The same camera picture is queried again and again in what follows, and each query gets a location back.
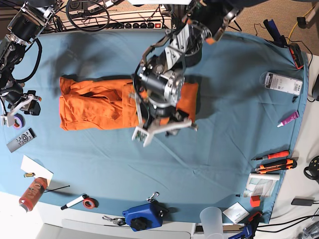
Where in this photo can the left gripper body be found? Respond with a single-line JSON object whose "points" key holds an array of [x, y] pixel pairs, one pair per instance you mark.
{"points": [[156, 117]]}

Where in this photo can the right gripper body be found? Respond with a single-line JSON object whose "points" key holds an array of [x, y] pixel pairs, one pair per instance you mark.
{"points": [[17, 99]]}

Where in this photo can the orange t-shirt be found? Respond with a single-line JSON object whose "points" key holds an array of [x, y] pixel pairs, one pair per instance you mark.
{"points": [[105, 105]]}

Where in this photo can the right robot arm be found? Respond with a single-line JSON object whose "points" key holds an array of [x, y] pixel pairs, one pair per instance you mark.
{"points": [[26, 26]]}

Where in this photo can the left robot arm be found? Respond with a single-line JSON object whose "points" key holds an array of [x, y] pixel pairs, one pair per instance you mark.
{"points": [[159, 77]]}

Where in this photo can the purple tape roll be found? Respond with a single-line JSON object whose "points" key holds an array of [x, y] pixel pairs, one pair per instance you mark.
{"points": [[19, 121]]}

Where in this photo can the grey remote control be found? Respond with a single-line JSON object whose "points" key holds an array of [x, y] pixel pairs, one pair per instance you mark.
{"points": [[21, 140]]}

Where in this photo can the white paper card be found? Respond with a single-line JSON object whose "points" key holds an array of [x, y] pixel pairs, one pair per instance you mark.
{"points": [[30, 166]]}

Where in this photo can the small AA battery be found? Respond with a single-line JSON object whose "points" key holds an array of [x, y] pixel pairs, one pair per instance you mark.
{"points": [[29, 175]]}

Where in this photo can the teal tablecloth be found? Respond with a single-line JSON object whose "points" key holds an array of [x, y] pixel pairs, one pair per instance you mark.
{"points": [[193, 170]]}

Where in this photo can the red drink can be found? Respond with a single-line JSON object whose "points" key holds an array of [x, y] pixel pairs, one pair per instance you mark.
{"points": [[33, 193]]}

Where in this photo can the blue clamp device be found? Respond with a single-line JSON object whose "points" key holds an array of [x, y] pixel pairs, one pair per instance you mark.
{"points": [[145, 217]]}

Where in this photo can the translucent plastic cup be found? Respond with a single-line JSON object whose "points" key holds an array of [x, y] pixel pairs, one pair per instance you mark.
{"points": [[211, 220]]}

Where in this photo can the clear bit set case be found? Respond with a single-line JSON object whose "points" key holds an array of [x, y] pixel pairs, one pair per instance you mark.
{"points": [[281, 83]]}

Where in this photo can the white power strip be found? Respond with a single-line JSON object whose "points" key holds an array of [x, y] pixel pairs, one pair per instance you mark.
{"points": [[120, 20]]}

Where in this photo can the white marker pen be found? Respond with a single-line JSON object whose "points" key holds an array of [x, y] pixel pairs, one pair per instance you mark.
{"points": [[74, 202]]}

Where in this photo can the clear plastic packet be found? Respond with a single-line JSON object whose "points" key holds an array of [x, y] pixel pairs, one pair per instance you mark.
{"points": [[260, 184]]}

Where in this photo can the white booklet card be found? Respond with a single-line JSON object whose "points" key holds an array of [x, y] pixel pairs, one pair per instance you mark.
{"points": [[236, 213]]}

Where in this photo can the small orange block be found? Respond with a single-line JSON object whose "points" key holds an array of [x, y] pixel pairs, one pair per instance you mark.
{"points": [[255, 201]]}

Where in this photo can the red tape roll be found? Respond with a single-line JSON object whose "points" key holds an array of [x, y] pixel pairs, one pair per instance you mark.
{"points": [[89, 203]]}

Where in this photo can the orange black screwdriver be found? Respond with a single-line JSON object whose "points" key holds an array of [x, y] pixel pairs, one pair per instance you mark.
{"points": [[280, 154]]}

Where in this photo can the purple glue tube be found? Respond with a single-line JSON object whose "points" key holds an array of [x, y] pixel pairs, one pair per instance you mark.
{"points": [[289, 119]]}

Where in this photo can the orange black utility knife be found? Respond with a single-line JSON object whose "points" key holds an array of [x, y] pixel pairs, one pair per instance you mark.
{"points": [[280, 165]]}

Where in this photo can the blue bar clamp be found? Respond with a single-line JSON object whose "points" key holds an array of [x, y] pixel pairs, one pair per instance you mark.
{"points": [[248, 231]]}

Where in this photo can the orange black tool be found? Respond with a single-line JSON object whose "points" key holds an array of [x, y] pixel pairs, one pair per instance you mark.
{"points": [[296, 55]]}

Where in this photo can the black power adapter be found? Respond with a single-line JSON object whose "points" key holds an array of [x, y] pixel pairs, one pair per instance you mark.
{"points": [[302, 202]]}

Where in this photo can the black round device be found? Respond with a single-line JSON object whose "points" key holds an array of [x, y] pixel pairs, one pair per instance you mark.
{"points": [[312, 170]]}

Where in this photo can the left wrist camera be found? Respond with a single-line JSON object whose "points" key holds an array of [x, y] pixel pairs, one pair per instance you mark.
{"points": [[142, 135]]}

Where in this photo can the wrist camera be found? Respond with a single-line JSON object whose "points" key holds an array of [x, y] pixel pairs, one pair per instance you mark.
{"points": [[7, 120], [142, 135]]}

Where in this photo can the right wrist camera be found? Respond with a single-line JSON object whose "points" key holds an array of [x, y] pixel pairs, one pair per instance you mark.
{"points": [[7, 120]]}

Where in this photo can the black cable tie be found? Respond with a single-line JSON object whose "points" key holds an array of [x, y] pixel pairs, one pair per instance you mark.
{"points": [[57, 189]]}

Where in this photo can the blue black clamp handle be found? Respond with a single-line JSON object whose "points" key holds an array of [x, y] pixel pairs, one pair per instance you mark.
{"points": [[278, 39]]}

